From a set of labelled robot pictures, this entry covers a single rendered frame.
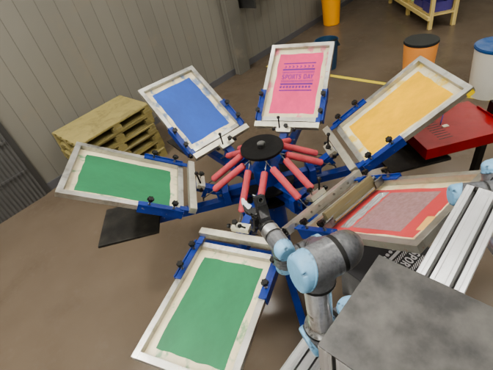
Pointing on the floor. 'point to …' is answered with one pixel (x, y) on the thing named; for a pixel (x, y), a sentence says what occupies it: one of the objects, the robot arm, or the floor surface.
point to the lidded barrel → (483, 70)
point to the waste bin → (334, 47)
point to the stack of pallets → (114, 128)
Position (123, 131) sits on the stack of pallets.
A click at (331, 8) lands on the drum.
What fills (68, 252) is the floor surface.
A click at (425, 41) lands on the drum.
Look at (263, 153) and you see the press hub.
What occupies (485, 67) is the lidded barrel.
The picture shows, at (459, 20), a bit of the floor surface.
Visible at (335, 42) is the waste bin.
